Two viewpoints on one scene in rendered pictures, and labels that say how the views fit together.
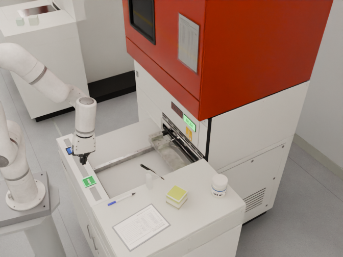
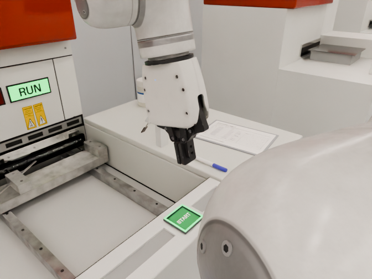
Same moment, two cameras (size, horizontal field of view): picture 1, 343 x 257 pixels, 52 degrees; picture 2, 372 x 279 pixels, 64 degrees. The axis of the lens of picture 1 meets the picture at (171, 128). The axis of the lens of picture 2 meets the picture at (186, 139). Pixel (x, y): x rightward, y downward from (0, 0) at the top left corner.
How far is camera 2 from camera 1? 1.76 m
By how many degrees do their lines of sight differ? 86
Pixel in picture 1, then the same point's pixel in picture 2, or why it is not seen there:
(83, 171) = (150, 247)
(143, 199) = not seen: hidden behind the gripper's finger
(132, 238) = (260, 137)
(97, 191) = (202, 199)
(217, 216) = not seen: hidden behind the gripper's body
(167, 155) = (51, 174)
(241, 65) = not seen: outside the picture
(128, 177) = (101, 232)
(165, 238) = (237, 120)
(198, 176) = (123, 116)
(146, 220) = (224, 134)
